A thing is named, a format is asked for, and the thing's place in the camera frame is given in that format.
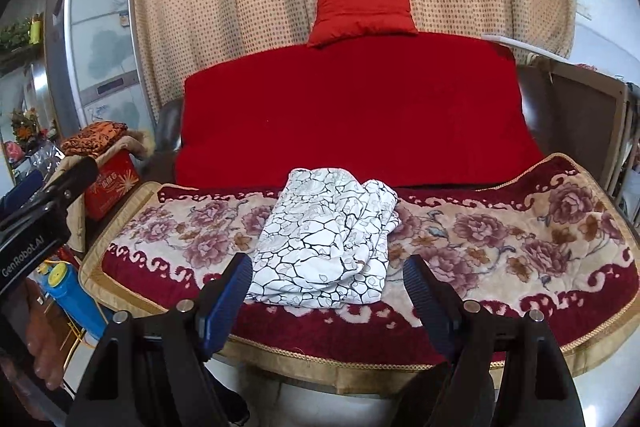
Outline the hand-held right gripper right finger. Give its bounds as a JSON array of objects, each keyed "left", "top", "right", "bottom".
[{"left": 400, "top": 255, "right": 586, "bottom": 427}]

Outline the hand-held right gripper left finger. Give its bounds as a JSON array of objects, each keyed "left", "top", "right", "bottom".
[{"left": 65, "top": 253, "right": 254, "bottom": 427}]

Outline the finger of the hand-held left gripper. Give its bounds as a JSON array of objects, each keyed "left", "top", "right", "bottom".
[
  {"left": 42, "top": 156, "right": 99, "bottom": 208},
  {"left": 0, "top": 171, "right": 46, "bottom": 216}
]

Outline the white black patterned coat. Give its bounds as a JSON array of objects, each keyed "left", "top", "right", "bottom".
[{"left": 244, "top": 167, "right": 401, "bottom": 309}]

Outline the person's left hand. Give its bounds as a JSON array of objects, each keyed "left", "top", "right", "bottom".
[{"left": 22, "top": 279, "right": 68, "bottom": 390}]

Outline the clear plastic sheet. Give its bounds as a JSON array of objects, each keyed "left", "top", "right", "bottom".
[{"left": 30, "top": 144, "right": 67, "bottom": 174}]

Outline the red cardboard box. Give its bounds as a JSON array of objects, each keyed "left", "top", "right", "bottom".
[{"left": 84, "top": 151, "right": 141, "bottom": 222}]

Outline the orange black patterned cloth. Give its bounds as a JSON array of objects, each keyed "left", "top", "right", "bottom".
[{"left": 60, "top": 121, "right": 130, "bottom": 158}]

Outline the blue yellow container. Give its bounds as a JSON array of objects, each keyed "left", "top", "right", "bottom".
[{"left": 39, "top": 259, "right": 108, "bottom": 340}]

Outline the flower arrangement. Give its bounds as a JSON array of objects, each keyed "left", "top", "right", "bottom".
[{"left": 10, "top": 107, "right": 42, "bottom": 142}]

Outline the wooden shelf cabinet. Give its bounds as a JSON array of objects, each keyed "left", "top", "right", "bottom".
[{"left": 0, "top": 0, "right": 66, "bottom": 188}]

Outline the floral red beige blanket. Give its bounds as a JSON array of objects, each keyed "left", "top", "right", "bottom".
[{"left": 79, "top": 153, "right": 640, "bottom": 395}]

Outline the dark leather sofa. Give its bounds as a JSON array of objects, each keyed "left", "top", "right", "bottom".
[{"left": 152, "top": 52, "right": 558, "bottom": 188}]

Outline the green ornament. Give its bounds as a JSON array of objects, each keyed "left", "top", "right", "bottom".
[{"left": 0, "top": 19, "right": 33, "bottom": 52}]

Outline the red sofa cover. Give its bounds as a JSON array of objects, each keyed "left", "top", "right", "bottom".
[{"left": 174, "top": 31, "right": 547, "bottom": 188}]

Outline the brown framed board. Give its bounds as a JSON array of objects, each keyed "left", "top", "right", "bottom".
[{"left": 547, "top": 59, "right": 632, "bottom": 202}]

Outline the red cushion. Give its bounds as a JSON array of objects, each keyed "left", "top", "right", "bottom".
[{"left": 306, "top": 0, "right": 420, "bottom": 49}]

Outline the grey metal frame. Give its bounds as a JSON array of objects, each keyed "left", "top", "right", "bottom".
[{"left": 607, "top": 82, "right": 640, "bottom": 228}]

